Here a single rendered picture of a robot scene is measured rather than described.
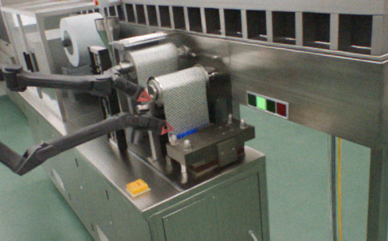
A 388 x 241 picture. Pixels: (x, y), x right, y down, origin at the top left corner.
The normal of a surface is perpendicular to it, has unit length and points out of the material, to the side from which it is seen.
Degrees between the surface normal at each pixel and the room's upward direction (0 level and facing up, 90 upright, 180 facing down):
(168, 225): 90
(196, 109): 90
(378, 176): 90
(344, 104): 90
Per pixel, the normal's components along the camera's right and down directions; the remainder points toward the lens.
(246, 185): 0.56, 0.25
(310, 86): -0.82, 0.29
